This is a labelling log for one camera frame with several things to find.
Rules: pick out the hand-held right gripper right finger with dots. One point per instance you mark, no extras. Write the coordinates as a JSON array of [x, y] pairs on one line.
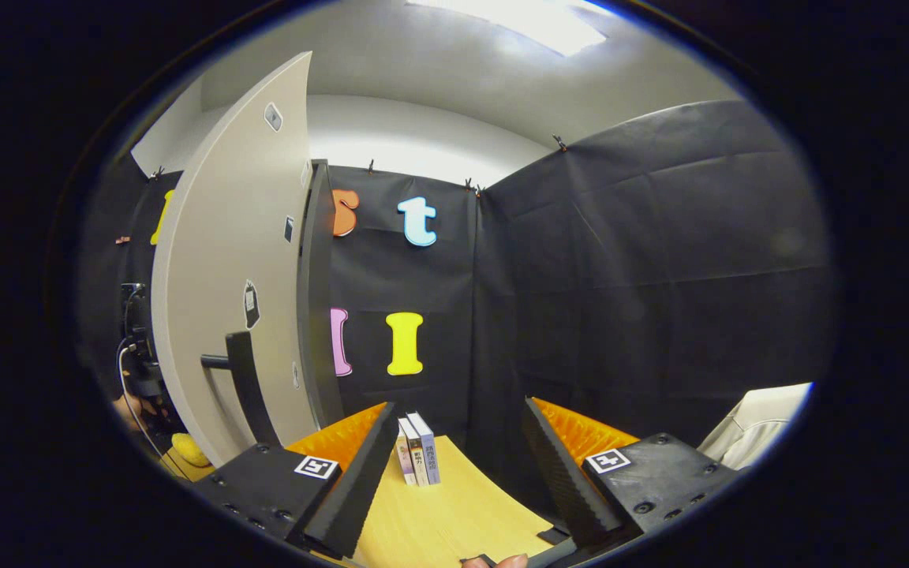
[[561, 481]]

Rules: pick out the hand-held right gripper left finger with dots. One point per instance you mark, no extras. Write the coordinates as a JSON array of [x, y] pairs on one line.
[[352, 493]]

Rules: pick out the beige cabinet door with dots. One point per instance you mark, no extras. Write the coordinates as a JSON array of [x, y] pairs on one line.
[[226, 237]]

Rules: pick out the dark grey cabinet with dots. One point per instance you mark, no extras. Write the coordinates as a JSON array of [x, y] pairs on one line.
[[316, 315]]

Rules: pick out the white spine book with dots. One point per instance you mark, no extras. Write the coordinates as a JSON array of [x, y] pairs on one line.
[[404, 461]]

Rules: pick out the lavender spine book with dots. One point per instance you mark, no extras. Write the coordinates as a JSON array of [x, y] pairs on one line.
[[431, 454]]

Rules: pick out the yellow lemon plush toy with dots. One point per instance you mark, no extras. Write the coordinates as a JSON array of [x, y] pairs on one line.
[[188, 450]]

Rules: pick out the black backdrop cloth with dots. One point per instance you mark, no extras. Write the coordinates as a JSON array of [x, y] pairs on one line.
[[620, 276]]

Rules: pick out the long ceiling light panel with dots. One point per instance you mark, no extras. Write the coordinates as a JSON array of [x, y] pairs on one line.
[[518, 20]]

